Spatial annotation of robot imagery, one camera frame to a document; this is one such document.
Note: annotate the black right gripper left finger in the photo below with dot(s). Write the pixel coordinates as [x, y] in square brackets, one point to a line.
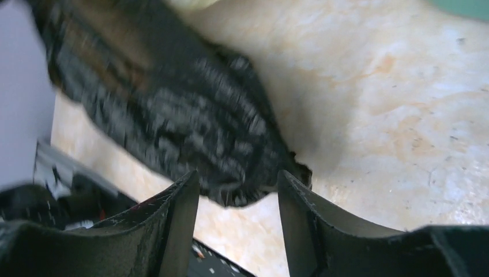
[152, 238]

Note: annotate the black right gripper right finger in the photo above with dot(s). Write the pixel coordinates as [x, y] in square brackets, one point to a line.
[322, 239]

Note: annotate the black trash bag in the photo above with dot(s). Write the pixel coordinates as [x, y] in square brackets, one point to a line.
[170, 98]

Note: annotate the green plastic trash bin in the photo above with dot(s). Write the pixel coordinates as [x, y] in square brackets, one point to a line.
[474, 9]

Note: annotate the translucent yellow-trimmed plastic bag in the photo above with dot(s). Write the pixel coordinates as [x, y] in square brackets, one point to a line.
[191, 4]

